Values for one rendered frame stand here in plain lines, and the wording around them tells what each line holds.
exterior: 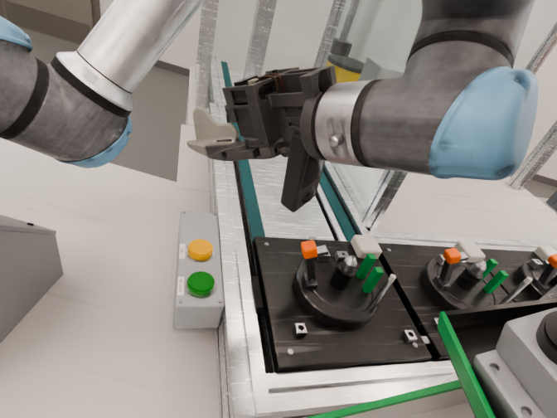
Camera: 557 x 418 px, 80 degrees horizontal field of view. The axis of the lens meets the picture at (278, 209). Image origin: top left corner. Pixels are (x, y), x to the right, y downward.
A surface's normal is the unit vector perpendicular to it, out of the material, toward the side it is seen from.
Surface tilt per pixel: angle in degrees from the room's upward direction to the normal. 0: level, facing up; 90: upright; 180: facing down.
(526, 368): 114
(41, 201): 0
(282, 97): 102
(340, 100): 56
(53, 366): 0
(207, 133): 94
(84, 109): 78
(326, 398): 0
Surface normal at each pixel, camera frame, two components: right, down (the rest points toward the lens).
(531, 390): -0.97, 0.25
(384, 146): -0.65, 0.55
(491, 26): 0.04, -0.09
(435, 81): -0.56, -0.31
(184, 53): -0.13, 0.58
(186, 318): 0.18, 0.64
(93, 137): 0.66, 0.61
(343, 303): 0.25, -0.77
